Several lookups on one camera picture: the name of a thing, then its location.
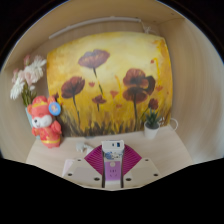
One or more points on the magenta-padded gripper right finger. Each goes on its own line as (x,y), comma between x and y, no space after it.
(136,171)

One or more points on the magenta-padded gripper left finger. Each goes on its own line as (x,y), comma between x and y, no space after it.
(85,171)

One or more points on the small potted green plant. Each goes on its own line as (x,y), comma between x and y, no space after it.
(151,128)

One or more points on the red plush toy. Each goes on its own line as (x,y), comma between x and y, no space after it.
(46,130)

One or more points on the yellow poppy flower painting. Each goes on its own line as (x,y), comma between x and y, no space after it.
(113,83)

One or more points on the pink white flowers in vase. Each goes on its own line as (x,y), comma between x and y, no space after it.
(31,75)

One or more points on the white light bar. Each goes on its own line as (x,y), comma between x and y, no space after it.
(96,22)

